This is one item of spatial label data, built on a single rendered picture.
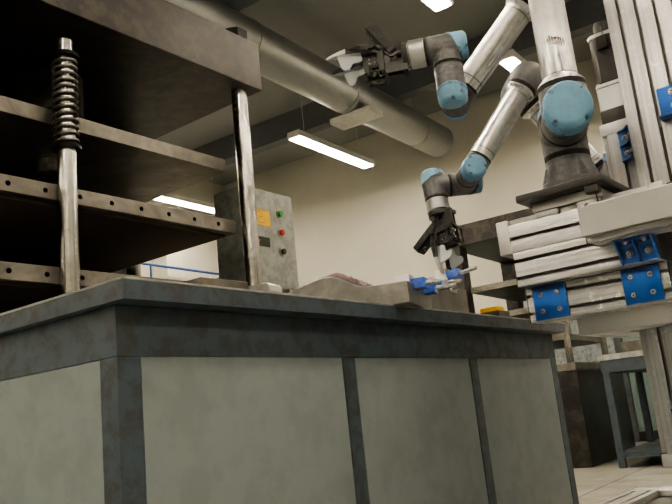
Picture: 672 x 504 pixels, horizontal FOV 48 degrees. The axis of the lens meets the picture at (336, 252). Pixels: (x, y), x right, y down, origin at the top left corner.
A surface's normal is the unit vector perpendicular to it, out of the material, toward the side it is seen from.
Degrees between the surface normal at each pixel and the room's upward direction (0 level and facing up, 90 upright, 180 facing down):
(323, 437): 90
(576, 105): 98
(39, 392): 90
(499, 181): 90
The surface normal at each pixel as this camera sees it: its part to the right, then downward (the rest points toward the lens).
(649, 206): -0.62, -0.11
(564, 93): -0.21, -0.06
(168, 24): 0.79, -0.21
